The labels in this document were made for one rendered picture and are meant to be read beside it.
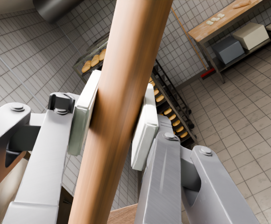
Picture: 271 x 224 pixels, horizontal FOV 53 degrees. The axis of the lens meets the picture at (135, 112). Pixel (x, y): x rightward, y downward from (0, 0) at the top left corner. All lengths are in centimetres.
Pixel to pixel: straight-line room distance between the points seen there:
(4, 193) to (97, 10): 394
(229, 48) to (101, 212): 461
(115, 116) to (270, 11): 554
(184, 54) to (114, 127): 517
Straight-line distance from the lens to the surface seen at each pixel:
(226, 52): 476
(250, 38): 484
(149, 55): 15
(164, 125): 16
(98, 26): 521
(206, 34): 445
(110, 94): 16
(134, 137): 17
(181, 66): 537
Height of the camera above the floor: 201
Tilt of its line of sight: 20 degrees down
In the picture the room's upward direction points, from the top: 37 degrees counter-clockwise
